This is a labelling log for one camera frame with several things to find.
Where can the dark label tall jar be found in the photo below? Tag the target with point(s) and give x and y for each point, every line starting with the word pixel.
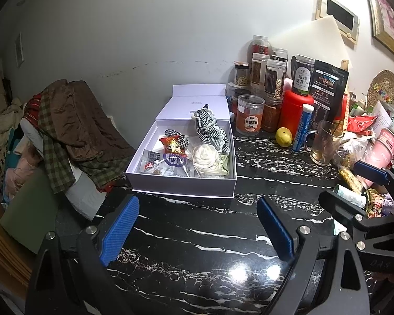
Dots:
pixel 302 69

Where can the red thermos bottle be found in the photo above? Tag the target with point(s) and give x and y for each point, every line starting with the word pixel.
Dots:
pixel 291 110

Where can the black white striped cloth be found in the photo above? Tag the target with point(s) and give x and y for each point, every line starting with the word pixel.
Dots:
pixel 208 130

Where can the amber honey jar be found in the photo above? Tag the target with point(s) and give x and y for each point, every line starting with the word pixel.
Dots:
pixel 271 115

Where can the yellow lemon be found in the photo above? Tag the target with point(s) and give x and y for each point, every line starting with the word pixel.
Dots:
pixel 284 137

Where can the green plaid cloth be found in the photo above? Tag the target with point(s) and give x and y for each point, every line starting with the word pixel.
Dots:
pixel 57 163

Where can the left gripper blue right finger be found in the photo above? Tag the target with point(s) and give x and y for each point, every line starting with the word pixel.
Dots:
pixel 279 228

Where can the white foam board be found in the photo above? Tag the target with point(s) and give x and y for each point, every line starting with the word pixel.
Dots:
pixel 320 39

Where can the black stand-up pouch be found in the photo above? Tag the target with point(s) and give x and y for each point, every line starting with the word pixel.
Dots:
pixel 328 84

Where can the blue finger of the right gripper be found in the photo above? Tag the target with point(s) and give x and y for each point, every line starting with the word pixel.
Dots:
pixel 369 174

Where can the woven straw plate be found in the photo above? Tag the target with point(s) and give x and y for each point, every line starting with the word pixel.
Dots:
pixel 381 89

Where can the small red candy packet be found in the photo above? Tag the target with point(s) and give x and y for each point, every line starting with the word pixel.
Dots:
pixel 176 144

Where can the white open gift box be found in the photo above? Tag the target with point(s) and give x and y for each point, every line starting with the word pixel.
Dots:
pixel 176 119

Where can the orange label clear jar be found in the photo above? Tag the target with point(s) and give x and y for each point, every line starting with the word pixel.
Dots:
pixel 249 114

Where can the brown blanket pile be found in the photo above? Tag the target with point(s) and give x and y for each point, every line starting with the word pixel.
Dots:
pixel 92 142

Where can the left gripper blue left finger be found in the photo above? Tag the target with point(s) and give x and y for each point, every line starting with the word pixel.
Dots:
pixel 115 228

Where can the clear jar with grains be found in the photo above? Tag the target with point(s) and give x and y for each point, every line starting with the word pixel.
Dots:
pixel 274 78

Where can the pink plastic cup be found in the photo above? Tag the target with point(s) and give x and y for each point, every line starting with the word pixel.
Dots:
pixel 381 152

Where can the small gold lid jar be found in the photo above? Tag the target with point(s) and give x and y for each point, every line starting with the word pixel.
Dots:
pixel 241 73

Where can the glass mug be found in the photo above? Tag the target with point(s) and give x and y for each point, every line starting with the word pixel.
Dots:
pixel 328 136

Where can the white flower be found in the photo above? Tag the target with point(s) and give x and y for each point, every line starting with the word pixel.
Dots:
pixel 208 162

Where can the wall intercom panel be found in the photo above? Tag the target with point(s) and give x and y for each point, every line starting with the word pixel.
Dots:
pixel 346 20

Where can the blue white tablet tube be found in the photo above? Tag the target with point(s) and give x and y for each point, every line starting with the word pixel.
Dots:
pixel 303 126

